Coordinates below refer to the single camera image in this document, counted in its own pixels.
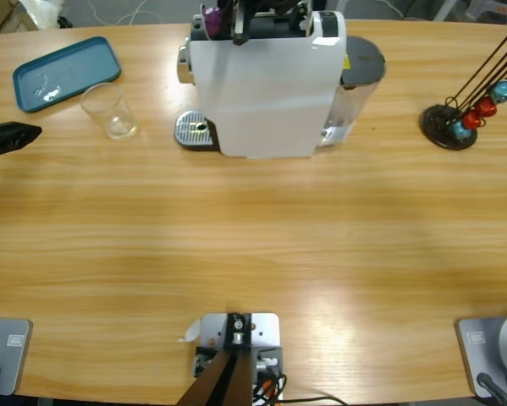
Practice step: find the dark camera post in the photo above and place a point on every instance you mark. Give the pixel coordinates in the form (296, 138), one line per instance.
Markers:
(227, 380)

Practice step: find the blue coffee capsule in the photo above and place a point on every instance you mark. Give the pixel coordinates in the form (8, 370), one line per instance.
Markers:
(502, 91)
(460, 130)

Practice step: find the black capsule stand with rods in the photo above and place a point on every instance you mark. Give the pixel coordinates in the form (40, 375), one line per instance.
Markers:
(435, 122)

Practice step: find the white plastic bag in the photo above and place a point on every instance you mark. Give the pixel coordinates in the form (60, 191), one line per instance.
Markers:
(41, 12)

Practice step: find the purple coffee capsule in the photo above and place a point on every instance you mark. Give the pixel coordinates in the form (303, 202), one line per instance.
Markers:
(213, 21)

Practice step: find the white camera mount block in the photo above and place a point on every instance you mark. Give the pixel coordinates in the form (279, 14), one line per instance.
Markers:
(266, 325)

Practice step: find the white tape scrap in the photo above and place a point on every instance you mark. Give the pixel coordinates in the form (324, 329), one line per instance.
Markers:
(191, 332)

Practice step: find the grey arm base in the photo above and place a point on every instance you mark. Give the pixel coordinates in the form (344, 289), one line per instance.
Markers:
(477, 359)
(12, 359)

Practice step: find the teal plastic tray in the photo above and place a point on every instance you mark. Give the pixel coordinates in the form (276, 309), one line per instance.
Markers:
(67, 72)

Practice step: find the white furniture frame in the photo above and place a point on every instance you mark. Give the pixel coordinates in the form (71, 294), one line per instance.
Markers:
(443, 10)

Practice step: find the red coffee capsule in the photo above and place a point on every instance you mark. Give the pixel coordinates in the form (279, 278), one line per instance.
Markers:
(472, 120)
(486, 108)

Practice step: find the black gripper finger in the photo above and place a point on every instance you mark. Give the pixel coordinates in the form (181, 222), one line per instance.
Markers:
(3, 139)

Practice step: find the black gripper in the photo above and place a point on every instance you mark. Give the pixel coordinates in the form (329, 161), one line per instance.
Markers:
(246, 21)

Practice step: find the clear drinking glass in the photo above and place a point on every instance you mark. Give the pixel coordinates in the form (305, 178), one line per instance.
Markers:
(117, 127)

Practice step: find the white capsule coffee machine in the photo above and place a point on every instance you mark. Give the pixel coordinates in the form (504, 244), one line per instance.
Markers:
(261, 93)

